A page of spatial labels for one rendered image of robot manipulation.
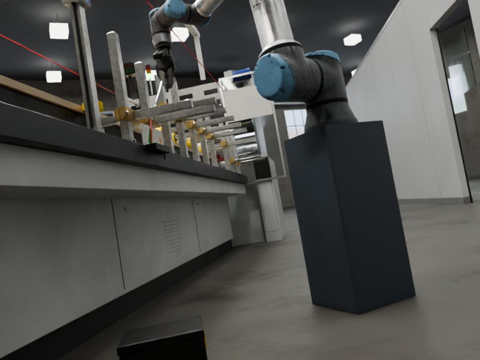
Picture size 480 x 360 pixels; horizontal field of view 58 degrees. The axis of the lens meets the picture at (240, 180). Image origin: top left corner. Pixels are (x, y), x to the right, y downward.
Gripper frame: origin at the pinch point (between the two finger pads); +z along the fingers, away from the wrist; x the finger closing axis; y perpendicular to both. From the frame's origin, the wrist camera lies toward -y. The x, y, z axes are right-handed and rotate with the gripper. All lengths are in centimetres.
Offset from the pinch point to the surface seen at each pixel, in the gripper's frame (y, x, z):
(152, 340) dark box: -96, -21, 89
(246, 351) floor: -74, -37, 101
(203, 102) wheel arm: 19.2, -10.7, 6.5
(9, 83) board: -75, 24, 13
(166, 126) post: 13.9, 9.4, 15.4
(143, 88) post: -11.0, 7.9, 2.5
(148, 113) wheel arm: -31.3, -1.2, 19.7
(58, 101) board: -49, 25, 13
